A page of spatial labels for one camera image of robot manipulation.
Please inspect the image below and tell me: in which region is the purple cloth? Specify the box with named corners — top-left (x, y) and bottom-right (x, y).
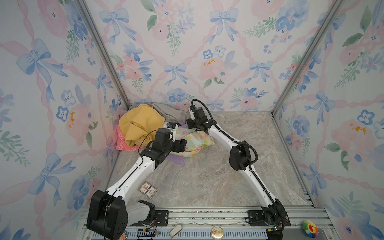
top-left (166, 154), bottom-right (185, 168)

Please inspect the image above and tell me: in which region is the floral pastel cloth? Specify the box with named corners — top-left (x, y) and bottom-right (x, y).
top-left (171, 128), bottom-right (215, 158)

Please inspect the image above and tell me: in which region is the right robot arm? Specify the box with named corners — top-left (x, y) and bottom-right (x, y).
top-left (188, 99), bottom-right (291, 233)

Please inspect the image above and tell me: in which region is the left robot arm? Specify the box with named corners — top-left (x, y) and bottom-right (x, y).
top-left (87, 128), bottom-right (187, 240)

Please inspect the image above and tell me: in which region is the grey cloth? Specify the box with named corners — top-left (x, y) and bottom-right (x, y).
top-left (145, 103), bottom-right (191, 126)

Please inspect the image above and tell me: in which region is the yellow cloth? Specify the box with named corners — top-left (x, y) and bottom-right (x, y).
top-left (119, 104), bottom-right (165, 148)

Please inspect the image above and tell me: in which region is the pink patterned cloth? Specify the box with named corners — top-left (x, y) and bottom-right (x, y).
top-left (117, 125), bottom-right (140, 152)

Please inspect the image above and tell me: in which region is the small framed card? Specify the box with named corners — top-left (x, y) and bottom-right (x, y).
top-left (139, 181), bottom-right (158, 199)

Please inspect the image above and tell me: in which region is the white oval tag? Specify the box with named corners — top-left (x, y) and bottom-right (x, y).
top-left (169, 224), bottom-right (183, 239)

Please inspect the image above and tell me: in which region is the black connector board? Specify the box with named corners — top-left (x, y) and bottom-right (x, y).
top-left (137, 229), bottom-right (157, 240)

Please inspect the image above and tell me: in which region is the round tan badge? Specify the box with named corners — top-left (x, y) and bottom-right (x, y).
top-left (211, 226), bottom-right (224, 240)

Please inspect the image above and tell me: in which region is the colourful flower toy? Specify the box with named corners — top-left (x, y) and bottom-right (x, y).
top-left (302, 220), bottom-right (319, 238)

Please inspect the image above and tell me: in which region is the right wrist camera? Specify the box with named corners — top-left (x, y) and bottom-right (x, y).
top-left (189, 110), bottom-right (195, 120)

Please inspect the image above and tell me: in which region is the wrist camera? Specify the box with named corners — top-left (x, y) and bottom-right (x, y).
top-left (189, 110), bottom-right (195, 120)
top-left (167, 122), bottom-right (178, 142)

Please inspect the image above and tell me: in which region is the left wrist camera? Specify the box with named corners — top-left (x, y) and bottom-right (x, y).
top-left (167, 122), bottom-right (178, 142)

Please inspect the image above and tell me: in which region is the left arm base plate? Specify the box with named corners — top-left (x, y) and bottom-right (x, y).
top-left (129, 210), bottom-right (170, 227)

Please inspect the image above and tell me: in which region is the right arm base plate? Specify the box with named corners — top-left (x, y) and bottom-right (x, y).
top-left (245, 210), bottom-right (291, 228)

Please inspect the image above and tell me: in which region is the aluminium rail frame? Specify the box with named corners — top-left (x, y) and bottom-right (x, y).
top-left (76, 191), bottom-right (341, 240)

